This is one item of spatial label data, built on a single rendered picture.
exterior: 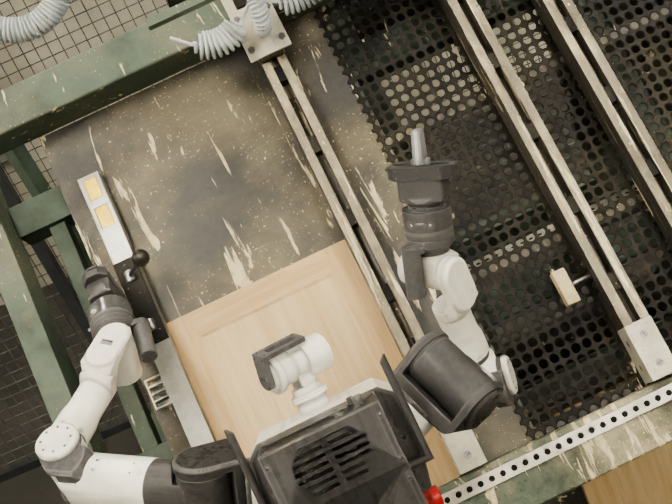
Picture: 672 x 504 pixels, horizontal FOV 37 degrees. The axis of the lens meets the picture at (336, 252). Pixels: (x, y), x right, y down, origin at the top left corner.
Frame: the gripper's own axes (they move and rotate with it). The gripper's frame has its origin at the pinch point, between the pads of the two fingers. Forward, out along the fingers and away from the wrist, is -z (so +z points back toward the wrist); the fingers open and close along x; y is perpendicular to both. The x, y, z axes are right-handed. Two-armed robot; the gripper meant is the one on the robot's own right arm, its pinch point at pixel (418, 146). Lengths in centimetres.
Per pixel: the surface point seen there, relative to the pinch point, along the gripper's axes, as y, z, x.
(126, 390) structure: 3, 53, 77
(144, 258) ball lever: 2, 21, 64
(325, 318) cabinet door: 20, 42, 34
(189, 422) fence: -2, 56, 58
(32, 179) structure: 54, 15, 135
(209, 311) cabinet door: 12, 37, 57
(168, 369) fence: 2, 46, 63
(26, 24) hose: 49, -27, 121
